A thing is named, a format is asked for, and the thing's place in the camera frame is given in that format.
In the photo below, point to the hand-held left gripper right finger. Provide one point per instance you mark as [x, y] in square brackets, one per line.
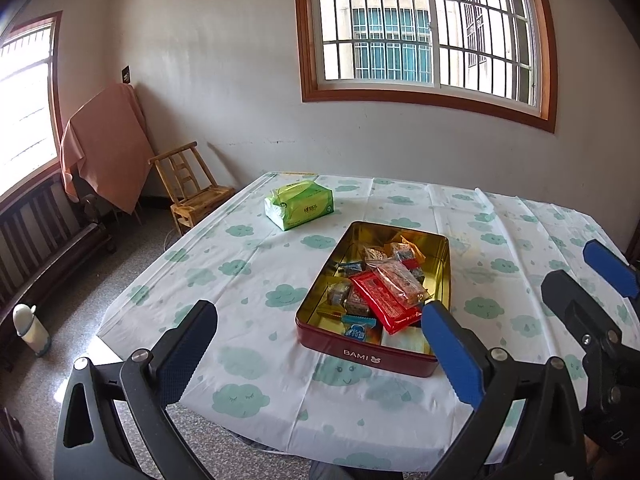
[450, 355]

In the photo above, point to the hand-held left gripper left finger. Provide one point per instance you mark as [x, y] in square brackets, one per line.
[185, 355]

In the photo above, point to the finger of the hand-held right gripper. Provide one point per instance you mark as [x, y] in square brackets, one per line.
[612, 270]
[575, 305]

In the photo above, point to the grey and navy pack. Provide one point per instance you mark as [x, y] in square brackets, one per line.
[407, 342]

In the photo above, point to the red tin box gold inside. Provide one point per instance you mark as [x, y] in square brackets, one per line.
[370, 355]

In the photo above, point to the red snack packet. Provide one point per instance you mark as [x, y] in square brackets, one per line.
[380, 305]

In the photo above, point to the orange brittle snack packet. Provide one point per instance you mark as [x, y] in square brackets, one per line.
[400, 280]

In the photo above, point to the small blue candy packet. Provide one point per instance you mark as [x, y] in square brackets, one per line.
[357, 332]

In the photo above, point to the yellow-orange snack packet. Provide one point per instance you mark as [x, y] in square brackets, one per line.
[419, 256]

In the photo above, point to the black sesame bar packet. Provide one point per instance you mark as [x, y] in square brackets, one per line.
[357, 302]

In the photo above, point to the twisted dough snack packet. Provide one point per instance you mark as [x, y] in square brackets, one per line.
[400, 251]

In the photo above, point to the small white red printed packet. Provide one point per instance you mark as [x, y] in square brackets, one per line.
[337, 294]

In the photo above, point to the cloud-print tablecloth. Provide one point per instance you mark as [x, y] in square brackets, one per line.
[250, 260]

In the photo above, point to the white bottle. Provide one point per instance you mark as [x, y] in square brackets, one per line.
[32, 332]

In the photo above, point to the small wooden chair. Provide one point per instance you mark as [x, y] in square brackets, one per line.
[195, 200]

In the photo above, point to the dark wooden bench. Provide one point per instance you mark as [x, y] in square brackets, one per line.
[50, 240]

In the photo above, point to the green tissue pack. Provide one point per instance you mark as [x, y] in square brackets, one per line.
[300, 205]

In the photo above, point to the pink cloth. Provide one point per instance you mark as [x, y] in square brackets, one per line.
[105, 145]

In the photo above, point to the bright side window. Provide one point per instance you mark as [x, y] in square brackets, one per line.
[25, 110]

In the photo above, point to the black wall plate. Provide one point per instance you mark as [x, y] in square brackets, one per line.
[126, 74]

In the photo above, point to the barred window with wooden frame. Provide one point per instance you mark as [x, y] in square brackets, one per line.
[390, 25]

